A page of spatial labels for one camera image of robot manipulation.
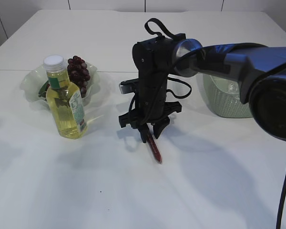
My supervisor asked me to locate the translucent green wavy plate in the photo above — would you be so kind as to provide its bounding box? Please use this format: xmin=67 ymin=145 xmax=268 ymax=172
xmin=20 ymin=62 xmax=100 ymax=111

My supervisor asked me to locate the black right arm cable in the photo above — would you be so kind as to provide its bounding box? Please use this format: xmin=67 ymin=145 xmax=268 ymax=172
xmin=276 ymin=142 xmax=286 ymax=229

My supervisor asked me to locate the purple grape bunch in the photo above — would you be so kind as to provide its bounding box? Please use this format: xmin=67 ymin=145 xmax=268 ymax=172
xmin=38 ymin=55 xmax=91 ymax=98

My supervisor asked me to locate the red glitter pen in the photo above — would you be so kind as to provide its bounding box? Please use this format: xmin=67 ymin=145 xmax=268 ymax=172
xmin=147 ymin=131 xmax=162 ymax=164

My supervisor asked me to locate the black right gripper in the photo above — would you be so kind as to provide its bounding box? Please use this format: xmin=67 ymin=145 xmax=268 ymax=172
xmin=119 ymin=78 xmax=182 ymax=143

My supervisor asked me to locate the green plastic basket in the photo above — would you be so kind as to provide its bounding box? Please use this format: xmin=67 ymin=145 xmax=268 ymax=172
xmin=203 ymin=74 xmax=252 ymax=118

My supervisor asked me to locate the yellow oil bottle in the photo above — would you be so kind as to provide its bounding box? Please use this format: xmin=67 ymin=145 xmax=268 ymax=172
xmin=43 ymin=54 xmax=88 ymax=139

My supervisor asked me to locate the clear bubble plastic sheet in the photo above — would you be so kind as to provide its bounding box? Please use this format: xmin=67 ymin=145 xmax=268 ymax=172
xmin=227 ymin=82 xmax=239 ymax=94

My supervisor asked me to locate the blue black right robot arm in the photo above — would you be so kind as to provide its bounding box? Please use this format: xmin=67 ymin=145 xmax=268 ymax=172
xmin=119 ymin=38 xmax=286 ymax=141

